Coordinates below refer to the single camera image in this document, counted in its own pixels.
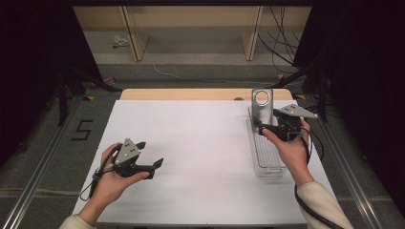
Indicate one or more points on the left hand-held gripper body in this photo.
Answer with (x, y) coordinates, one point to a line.
(127, 154)

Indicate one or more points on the person's left hand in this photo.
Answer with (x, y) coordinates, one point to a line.
(111, 187)

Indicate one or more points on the crumpled grey paper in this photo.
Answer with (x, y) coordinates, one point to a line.
(119, 41)

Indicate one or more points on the clear plastic tray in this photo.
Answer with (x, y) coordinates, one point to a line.
(267, 152)

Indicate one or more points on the black stand legs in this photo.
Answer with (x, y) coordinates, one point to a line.
(286, 81)
(95, 82)

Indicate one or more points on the person's right hand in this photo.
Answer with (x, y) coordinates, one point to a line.
(294, 156)

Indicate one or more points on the dark translucent phone case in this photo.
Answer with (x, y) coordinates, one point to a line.
(258, 109)

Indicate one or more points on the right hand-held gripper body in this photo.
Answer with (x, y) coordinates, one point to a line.
(293, 111)

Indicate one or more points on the black curtain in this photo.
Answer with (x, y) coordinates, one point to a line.
(366, 63)
(31, 63)

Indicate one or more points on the beige wooden shelf unit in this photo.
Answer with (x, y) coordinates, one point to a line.
(191, 19)

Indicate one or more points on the yellow tape piece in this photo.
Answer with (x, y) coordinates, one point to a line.
(90, 98)
(299, 96)
(280, 76)

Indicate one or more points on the pink cloth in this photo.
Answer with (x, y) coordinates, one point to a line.
(108, 80)

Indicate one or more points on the metal floor rail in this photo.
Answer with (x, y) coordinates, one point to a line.
(28, 187)
(351, 178)

